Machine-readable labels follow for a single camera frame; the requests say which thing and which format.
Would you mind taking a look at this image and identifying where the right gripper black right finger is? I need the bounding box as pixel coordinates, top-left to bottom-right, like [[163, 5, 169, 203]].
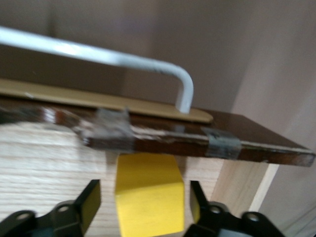
[[187, 180, 287, 237]]

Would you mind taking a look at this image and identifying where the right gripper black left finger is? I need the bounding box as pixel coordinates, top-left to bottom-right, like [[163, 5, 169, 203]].
[[0, 179, 102, 237]]

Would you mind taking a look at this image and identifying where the yellow wooden block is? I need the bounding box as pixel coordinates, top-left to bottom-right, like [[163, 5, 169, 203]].
[[114, 152, 186, 237]]

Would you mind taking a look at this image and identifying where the dark brown wooden board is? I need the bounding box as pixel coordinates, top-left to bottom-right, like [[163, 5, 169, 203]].
[[0, 26, 316, 237]]

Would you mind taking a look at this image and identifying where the grey tape patch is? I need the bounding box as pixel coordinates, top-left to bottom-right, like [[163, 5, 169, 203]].
[[200, 127, 241, 159], [94, 107, 135, 149]]

